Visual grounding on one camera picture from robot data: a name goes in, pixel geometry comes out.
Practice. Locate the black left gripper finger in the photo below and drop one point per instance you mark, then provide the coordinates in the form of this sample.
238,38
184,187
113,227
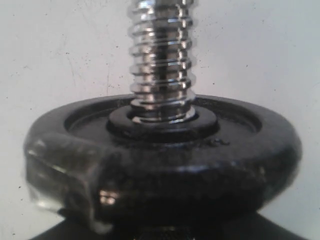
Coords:
173,225

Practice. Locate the chrome threaded dumbbell bar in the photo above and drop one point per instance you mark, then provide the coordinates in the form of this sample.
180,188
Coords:
161,62

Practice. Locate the black weight plate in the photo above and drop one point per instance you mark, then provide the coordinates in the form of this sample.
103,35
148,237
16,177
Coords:
88,161

